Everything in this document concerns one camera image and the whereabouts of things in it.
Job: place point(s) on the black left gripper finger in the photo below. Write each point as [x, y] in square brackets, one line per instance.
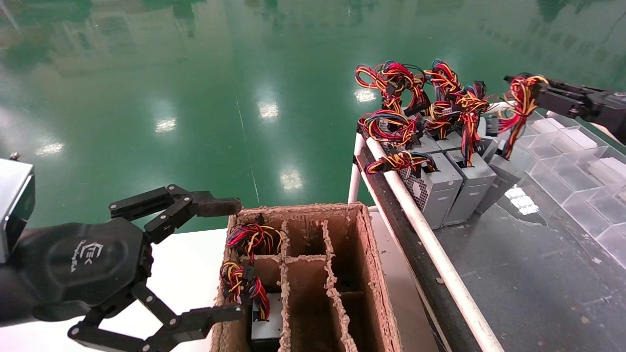
[220, 207]

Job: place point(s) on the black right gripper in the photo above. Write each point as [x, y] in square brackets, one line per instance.
[611, 110]

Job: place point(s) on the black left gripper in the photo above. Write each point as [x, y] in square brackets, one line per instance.
[80, 264]

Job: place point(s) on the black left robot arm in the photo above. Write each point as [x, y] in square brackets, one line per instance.
[7, 298]

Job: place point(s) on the clear acrylic divider tray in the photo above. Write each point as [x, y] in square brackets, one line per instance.
[577, 195]

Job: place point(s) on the white label sticker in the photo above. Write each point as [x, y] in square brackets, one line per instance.
[517, 198]

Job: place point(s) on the white rack leg pipe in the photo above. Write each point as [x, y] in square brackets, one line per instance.
[354, 186]

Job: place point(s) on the brown cardboard divider box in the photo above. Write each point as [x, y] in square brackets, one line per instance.
[371, 274]

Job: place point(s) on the long white rack pipe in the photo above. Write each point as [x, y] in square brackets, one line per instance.
[429, 244]

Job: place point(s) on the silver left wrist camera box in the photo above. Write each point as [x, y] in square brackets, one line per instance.
[12, 205]

